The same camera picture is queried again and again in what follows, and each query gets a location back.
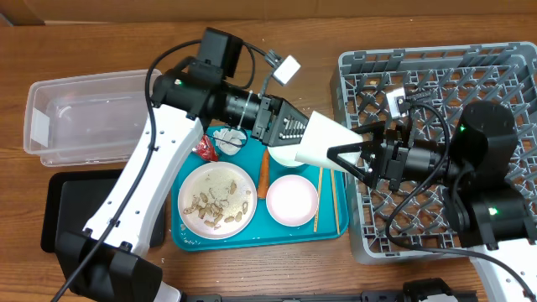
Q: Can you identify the orange carrot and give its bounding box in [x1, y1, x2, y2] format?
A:
[257, 149, 270, 199]

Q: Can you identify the pink plate with peanuts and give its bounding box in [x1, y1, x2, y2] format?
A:
[177, 162, 258, 240]

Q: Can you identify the clear plastic bin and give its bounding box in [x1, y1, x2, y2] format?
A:
[23, 70, 148, 167]

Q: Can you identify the grey dishwasher rack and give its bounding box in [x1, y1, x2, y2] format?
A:
[330, 42, 536, 264]

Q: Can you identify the red snack wrapper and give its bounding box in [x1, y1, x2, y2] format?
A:
[193, 134, 219, 162]

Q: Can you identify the white tissue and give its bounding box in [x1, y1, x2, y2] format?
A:
[211, 128, 248, 156]

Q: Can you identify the white cup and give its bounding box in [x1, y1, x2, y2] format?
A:
[295, 111, 363, 172]

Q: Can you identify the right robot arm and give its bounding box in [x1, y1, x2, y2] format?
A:
[327, 102, 536, 301]

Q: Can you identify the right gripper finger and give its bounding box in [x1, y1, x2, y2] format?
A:
[355, 121, 385, 135]
[327, 140, 382, 187]

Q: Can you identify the pink bowl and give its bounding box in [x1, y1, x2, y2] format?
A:
[266, 174, 320, 227]

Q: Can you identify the white bowl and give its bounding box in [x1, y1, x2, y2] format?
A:
[268, 144, 303, 168]

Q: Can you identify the black tray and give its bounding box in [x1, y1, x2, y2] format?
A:
[40, 166, 166, 253]

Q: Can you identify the teal serving tray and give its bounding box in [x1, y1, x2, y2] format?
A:
[170, 121, 350, 253]

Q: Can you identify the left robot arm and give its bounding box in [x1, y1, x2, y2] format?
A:
[55, 28, 308, 301]

